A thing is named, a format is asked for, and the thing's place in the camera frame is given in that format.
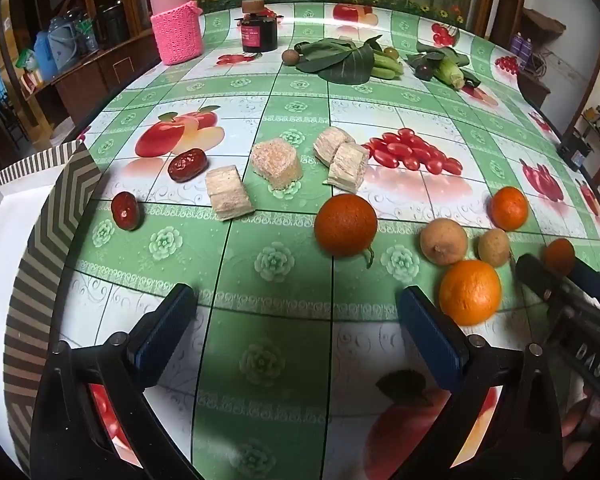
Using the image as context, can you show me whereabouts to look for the wooden cabinet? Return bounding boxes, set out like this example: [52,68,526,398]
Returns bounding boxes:
[0,0,162,136]

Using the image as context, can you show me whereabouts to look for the green bok choy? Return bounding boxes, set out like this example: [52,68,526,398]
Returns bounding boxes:
[294,35,405,85]

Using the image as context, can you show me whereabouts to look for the dark jar with cork lid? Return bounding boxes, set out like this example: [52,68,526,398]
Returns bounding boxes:
[236,0,280,54]

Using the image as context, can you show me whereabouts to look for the small orange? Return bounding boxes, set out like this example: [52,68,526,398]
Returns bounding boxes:
[542,238,577,277]

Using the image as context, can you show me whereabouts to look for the pink knit covered jar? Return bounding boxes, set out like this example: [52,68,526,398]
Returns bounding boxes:
[148,0,205,66]

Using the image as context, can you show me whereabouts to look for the large brown longan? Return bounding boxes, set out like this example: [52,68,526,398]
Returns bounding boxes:
[420,218,468,266]

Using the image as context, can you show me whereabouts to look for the pinkish round pastry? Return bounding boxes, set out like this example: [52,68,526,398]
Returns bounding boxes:
[251,136,303,191]

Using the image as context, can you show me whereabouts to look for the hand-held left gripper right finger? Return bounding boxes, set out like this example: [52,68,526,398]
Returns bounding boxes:
[390,285,566,480]

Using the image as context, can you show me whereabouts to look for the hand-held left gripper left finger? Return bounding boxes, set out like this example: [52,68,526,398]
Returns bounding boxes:
[29,283,203,480]

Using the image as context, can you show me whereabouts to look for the small brown longan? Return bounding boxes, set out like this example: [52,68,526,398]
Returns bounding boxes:
[477,228,512,268]

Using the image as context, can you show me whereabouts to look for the purple bottles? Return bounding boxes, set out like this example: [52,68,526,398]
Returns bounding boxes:
[511,32,533,63]

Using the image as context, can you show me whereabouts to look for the large light orange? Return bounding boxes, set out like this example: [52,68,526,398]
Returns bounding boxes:
[439,260,503,327]

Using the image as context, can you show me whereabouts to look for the wooden wall shelf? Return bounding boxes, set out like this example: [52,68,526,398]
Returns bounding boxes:
[522,7,567,36]

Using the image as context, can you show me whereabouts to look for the red date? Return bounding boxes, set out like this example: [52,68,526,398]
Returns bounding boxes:
[168,148,210,183]
[111,191,142,231]

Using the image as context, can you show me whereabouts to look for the corn cob with husk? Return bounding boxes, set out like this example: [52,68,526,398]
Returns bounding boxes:
[417,40,481,92]

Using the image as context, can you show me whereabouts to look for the rectangular beige pastry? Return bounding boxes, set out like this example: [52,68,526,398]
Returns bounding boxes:
[205,164,254,222]

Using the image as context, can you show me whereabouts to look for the person's right hand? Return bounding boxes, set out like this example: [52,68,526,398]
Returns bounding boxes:
[561,401,590,469]

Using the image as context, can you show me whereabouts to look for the large deep orange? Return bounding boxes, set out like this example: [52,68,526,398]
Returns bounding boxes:
[314,193,379,259]

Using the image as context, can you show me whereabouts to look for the black box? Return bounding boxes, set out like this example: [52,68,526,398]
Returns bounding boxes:
[557,130,593,171]

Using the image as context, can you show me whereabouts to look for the blue plastic bottle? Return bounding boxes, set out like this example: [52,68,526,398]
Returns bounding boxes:
[32,30,58,81]

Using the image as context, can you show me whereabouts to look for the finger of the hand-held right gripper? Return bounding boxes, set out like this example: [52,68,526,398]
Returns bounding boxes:
[571,258,600,311]
[515,253,563,306]

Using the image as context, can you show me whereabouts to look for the grey-blue jug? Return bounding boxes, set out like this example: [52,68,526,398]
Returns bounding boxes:
[47,15,81,68]

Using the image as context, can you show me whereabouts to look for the green printed tablecloth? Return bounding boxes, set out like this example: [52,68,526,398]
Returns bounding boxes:
[62,0,600,480]

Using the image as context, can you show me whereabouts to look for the medium orange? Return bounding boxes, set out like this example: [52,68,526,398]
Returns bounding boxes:
[489,186,530,232]

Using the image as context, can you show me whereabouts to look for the zigzag patterned box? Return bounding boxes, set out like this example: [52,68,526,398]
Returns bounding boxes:
[0,140,103,471]

